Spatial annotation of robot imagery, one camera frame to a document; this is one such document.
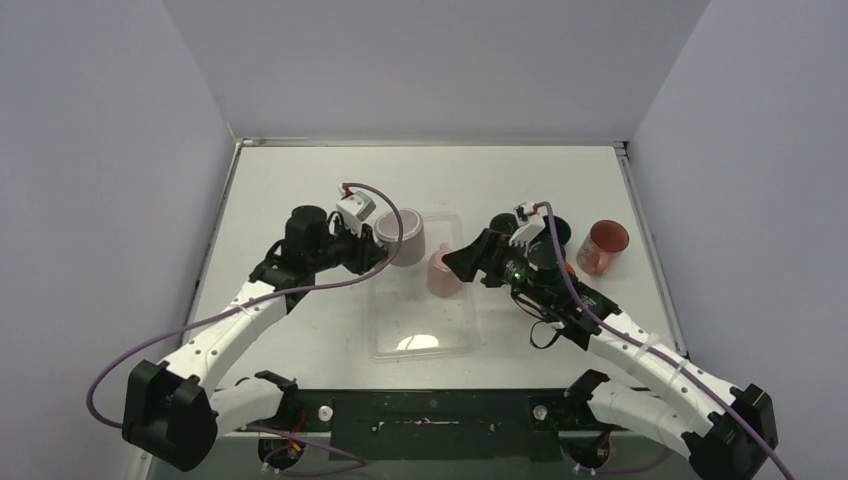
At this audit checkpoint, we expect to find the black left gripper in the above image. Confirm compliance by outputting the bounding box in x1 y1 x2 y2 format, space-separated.
310 215 387 276

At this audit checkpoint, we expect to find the light pink faceted mug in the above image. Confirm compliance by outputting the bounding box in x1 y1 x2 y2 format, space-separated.
426 243 461 298

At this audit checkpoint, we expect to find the lilac ribbed mug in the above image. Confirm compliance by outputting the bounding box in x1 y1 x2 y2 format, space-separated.
373 208 426 268

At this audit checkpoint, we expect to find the dark green glossy mug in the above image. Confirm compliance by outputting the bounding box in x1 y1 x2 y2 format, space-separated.
544 215 572 246

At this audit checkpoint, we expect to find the pink ghost pattern mug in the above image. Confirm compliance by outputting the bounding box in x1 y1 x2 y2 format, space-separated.
577 220 630 276

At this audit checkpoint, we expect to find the dark grey mug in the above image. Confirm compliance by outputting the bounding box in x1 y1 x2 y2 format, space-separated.
488 212 519 237

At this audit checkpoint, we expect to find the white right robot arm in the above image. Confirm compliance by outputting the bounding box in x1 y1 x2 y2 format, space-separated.
442 229 778 479

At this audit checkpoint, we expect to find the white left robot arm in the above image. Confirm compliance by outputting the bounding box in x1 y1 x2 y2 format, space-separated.
121 196 388 471

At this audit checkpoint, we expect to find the clear plastic tray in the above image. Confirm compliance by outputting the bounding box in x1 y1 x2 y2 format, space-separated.
365 212 479 362

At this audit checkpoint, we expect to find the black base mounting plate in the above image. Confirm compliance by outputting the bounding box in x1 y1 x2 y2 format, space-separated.
258 389 615 462

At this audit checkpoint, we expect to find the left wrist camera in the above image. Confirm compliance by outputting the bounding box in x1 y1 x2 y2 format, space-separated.
336 184 376 237

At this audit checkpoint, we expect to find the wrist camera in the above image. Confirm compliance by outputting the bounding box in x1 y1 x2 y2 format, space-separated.
509 202 546 248
336 184 376 237

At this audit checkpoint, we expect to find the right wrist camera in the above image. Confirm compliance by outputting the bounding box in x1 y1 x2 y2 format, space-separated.
509 202 546 248

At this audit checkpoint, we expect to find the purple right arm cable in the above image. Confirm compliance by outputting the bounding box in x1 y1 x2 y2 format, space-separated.
535 201 796 480

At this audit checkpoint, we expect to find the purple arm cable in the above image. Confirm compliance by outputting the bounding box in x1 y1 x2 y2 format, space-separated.
535 201 796 480
86 182 405 431

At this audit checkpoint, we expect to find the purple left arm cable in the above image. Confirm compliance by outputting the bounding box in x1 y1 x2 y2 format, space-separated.
86 182 405 431

